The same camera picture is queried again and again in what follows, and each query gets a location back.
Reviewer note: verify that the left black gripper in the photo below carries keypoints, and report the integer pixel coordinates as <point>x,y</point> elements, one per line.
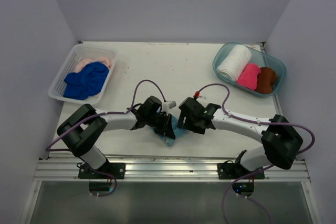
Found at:
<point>166,128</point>

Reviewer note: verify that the dark blue cloth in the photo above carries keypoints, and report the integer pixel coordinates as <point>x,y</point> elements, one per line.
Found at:
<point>86,83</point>

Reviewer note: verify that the aluminium mounting rail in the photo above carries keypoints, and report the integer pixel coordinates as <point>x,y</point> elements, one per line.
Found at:
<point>163,169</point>

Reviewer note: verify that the white towel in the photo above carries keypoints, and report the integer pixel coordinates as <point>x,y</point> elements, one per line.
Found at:
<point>235,62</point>

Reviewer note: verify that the teal transparent plastic bin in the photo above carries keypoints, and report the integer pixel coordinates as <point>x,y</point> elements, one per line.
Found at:
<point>259,58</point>

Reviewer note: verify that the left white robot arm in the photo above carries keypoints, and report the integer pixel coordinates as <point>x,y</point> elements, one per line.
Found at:
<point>83,128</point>

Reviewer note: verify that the pink cloth in basket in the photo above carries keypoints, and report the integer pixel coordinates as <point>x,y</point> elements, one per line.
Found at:
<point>83,62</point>

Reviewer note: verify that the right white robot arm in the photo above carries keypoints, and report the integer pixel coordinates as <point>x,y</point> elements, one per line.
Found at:
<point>280,142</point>

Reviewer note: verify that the pink rolled towel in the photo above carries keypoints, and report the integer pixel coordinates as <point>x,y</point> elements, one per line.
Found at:
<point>249,76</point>

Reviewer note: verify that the white plastic laundry basket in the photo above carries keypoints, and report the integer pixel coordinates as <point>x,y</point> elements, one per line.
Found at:
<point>78,52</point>

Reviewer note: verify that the light blue patterned cloth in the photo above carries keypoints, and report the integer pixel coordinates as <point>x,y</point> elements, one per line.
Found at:
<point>176,133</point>

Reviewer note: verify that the brown rolled towel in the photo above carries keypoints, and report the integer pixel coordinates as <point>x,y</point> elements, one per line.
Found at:
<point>265,80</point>

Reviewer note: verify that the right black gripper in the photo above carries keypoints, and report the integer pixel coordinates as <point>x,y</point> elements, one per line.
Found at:
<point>197,129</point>

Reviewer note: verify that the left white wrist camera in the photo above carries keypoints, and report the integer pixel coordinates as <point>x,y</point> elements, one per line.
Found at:
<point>167,105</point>

